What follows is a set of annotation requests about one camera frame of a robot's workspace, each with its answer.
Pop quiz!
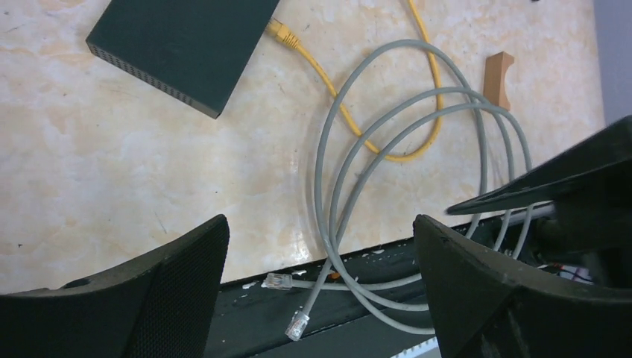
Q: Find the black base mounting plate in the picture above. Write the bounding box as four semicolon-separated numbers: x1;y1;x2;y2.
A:
202;217;593;358

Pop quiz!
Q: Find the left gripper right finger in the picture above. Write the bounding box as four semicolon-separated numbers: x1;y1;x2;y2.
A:
413;215;631;357

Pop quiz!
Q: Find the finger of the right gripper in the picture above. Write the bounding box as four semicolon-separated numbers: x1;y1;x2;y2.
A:
446;116;631;216

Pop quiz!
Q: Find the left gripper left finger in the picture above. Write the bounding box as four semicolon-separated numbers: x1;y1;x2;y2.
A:
1;215;230;357

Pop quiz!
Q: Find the black network switch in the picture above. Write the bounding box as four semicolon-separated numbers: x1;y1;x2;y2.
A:
86;0;279;119

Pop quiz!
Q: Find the small wooden piece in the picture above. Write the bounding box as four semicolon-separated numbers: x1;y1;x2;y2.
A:
483;51;515;111

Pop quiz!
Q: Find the yellow ethernet cable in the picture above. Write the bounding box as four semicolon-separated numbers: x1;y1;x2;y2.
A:
266;0;444;164

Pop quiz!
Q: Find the white slotted cable duct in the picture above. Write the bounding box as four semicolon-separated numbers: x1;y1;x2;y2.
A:
391;337;441;358

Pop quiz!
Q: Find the grey ethernet cable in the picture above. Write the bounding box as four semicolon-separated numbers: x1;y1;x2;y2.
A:
262;39;557;343

